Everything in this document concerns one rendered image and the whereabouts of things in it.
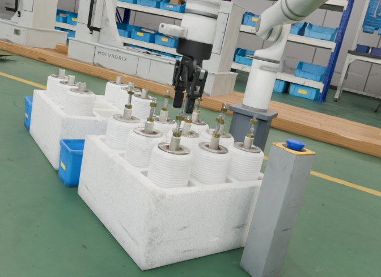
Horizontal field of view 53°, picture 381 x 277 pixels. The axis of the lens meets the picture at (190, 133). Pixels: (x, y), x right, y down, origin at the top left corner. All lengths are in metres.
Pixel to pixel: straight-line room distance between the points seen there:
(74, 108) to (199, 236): 0.62
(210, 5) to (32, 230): 0.64
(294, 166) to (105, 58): 2.80
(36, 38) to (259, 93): 3.15
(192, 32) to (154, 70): 2.42
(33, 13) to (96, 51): 0.87
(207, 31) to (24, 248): 0.60
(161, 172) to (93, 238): 0.25
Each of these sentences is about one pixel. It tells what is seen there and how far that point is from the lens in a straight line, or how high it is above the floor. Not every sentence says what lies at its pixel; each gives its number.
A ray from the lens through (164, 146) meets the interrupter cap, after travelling 0.87.
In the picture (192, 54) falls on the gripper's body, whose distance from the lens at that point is 0.80.
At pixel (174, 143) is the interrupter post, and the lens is 0.86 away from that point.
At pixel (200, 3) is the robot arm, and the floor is 0.57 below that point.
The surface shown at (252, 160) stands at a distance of 1.00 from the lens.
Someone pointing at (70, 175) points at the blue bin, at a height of 0.04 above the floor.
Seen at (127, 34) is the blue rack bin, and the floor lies 0.31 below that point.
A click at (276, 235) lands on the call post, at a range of 0.90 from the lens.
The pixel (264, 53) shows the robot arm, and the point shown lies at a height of 0.49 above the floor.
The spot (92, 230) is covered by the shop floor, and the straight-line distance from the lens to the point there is 1.01.
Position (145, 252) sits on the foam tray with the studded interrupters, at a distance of 0.86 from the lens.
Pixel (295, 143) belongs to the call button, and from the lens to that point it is 0.86.
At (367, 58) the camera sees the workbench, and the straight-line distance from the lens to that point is 6.14.
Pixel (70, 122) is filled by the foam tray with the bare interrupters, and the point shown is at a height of 0.16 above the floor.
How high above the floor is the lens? 0.50
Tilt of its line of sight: 14 degrees down
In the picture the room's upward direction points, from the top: 12 degrees clockwise
